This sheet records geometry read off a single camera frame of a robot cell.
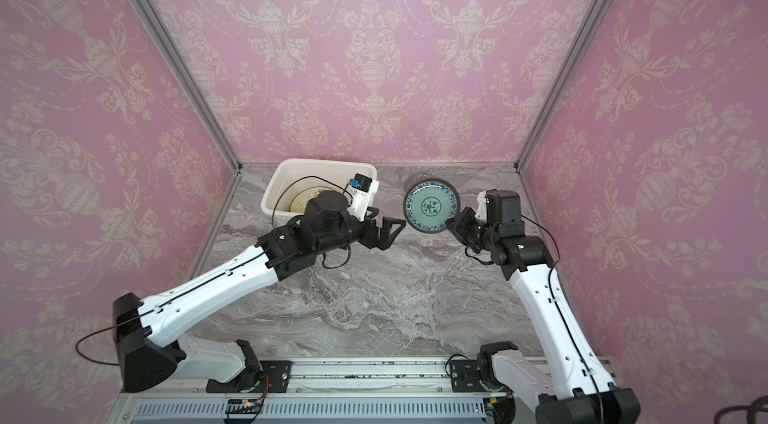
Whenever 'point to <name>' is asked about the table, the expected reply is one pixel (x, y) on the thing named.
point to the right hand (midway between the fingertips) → (445, 219)
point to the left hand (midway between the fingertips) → (392, 220)
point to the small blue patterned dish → (429, 203)
